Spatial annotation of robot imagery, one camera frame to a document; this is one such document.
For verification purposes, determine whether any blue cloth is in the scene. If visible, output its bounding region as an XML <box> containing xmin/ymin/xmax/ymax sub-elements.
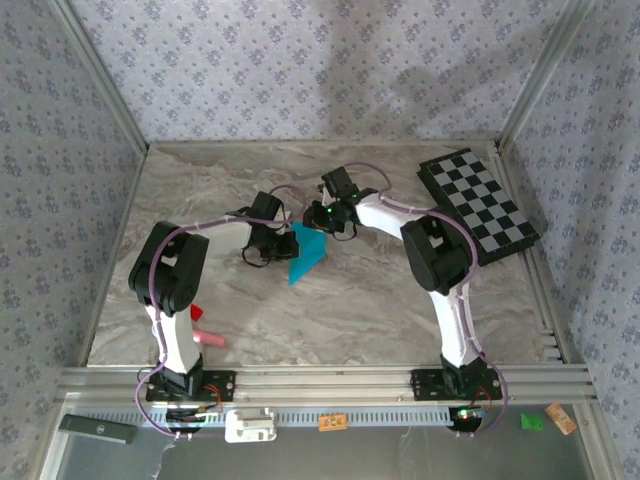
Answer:
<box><xmin>287</xmin><ymin>221</ymin><xmax>329</xmax><ymax>287</ymax></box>

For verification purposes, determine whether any pink marker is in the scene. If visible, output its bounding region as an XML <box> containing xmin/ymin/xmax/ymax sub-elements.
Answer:
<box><xmin>193</xmin><ymin>329</ymin><xmax>227</xmax><ymax>349</ymax></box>

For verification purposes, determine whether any black grey chessboard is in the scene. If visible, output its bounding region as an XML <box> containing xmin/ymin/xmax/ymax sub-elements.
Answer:
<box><xmin>417</xmin><ymin>147</ymin><xmax>542</xmax><ymax>266</ymax></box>

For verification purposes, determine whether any black flat bar device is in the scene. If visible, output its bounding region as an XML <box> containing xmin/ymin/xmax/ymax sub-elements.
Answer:
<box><xmin>57</xmin><ymin>413</ymin><xmax>139</xmax><ymax>445</ymax></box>

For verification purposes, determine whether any small brown box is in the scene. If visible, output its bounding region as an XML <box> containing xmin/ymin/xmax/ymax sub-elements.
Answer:
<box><xmin>544</xmin><ymin>402</ymin><xmax>577</xmax><ymax>435</ymax></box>

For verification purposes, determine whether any right gripper thin black cable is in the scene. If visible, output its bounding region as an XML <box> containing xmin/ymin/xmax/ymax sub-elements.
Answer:
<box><xmin>331</xmin><ymin>218</ymin><xmax>359</xmax><ymax>242</ymax></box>

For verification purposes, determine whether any gripper thin black cable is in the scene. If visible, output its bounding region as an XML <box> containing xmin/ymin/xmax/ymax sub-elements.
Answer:
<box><xmin>241</xmin><ymin>243</ymin><xmax>275</xmax><ymax>269</ymax></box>
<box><xmin>331</xmin><ymin>218</ymin><xmax>359</xmax><ymax>242</ymax></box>

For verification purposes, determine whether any left gripper thin black cable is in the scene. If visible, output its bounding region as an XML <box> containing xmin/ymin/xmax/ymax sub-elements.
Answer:
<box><xmin>241</xmin><ymin>243</ymin><xmax>275</xmax><ymax>269</ymax></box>

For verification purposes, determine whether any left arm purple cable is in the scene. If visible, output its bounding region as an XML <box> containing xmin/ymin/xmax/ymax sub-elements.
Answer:
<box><xmin>133</xmin><ymin>184</ymin><xmax>309</xmax><ymax>441</ymax></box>

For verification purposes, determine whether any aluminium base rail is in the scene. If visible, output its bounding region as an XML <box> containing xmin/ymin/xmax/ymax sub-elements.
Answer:
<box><xmin>54</xmin><ymin>364</ymin><xmax>599</xmax><ymax>406</ymax></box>

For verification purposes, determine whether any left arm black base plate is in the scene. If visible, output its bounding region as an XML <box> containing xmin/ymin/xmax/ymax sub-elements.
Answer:
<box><xmin>144</xmin><ymin>368</ymin><xmax>237</xmax><ymax>402</ymax></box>

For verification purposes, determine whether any aluminium side rail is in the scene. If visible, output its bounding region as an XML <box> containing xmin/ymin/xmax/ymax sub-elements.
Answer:
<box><xmin>77</xmin><ymin>144</ymin><xmax>151</xmax><ymax>366</ymax></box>
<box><xmin>492</xmin><ymin>144</ymin><xmax>569</xmax><ymax>364</ymax></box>

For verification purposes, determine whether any white plastic bracket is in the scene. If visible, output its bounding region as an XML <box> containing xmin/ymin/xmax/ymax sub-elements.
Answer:
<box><xmin>224</xmin><ymin>407</ymin><xmax>279</xmax><ymax>444</ymax></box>

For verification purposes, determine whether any slotted grey cable duct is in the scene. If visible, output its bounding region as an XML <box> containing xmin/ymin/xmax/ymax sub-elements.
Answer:
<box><xmin>79</xmin><ymin>407</ymin><xmax>466</xmax><ymax>429</ymax></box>

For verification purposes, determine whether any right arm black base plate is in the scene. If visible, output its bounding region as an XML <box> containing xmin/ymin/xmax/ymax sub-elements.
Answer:
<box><xmin>410</xmin><ymin>367</ymin><xmax>504</xmax><ymax>401</ymax></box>

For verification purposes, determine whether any aluminium frame post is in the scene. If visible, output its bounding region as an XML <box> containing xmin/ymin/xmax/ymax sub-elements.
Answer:
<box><xmin>494</xmin><ymin>0</ymin><xmax>599</xmax><ymax>154</ymax></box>
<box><xmin>49</xmin><ymin>0</ymin><xmax>151</xmax><ymax>154</ymax></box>

